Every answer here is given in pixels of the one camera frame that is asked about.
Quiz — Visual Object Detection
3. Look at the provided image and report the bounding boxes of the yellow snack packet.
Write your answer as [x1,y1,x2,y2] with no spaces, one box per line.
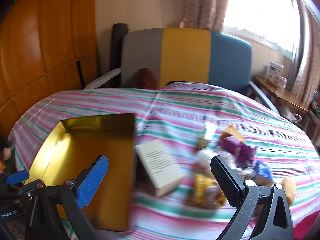
[192,174,228,208]

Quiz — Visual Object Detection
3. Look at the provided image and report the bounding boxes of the dark red cloth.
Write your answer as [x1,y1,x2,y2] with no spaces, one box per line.
[291,209,320,240]

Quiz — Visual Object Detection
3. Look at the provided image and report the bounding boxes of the cream carton with text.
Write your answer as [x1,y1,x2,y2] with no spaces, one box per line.
[135,139,187,197]

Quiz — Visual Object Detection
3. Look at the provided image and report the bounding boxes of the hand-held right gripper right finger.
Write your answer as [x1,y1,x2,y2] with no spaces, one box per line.
[210,155,294,240]

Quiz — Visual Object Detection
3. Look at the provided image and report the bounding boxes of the blue tissue packet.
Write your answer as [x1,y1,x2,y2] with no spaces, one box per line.
[253,161,273,181]

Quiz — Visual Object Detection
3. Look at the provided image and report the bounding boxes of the small green carton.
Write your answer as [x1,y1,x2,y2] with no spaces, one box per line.
[197,122,217,147]

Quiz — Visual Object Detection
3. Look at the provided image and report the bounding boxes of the white plastic bag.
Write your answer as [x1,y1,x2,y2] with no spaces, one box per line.
[197,147,218,168]

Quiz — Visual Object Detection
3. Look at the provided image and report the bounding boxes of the white cardboard box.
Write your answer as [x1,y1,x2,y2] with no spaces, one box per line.
[265,61,284,85]

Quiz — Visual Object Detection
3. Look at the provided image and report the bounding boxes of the dark brown cushion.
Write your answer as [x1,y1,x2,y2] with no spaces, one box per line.
[132,68,159,89]

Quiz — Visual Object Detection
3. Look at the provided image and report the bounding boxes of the black rolled mat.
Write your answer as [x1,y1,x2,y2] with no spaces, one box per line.
[111,24,128,88]

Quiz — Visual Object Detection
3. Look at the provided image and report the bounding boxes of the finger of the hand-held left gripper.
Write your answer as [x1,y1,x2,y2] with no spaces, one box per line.
[5,169,30,185]

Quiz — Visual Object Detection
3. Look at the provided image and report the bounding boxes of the wooden side table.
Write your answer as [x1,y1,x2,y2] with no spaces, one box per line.
[252,76,309,114]

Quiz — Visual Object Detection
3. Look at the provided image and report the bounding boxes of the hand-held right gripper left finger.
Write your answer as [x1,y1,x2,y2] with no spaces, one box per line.
[24,155,109,240]

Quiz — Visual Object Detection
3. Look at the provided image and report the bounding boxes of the window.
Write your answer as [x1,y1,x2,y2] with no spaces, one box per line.
[223,0,301,56]

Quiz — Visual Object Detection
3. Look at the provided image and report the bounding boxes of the wooden wardrobe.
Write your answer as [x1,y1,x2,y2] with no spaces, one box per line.
[0,0,98,140]

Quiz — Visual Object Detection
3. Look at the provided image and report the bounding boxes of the grey yellow blue armchair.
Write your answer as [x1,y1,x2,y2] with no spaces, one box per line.
[84,27,280,115]

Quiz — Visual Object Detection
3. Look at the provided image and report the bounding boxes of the gold cardboard box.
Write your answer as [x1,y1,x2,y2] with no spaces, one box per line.
[24,113,137,232]

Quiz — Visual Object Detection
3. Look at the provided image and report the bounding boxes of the patterned curtain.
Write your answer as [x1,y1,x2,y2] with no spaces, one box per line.
[179,0,231,31]
[290,0,320,108]

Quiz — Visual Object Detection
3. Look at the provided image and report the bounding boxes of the striped tablecloth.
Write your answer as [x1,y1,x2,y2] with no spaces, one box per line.
[7,82,320,240]

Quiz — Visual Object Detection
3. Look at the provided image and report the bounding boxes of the purple snack packet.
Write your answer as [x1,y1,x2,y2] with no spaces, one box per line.
[219,135,245,156]
[236,145,258,168]

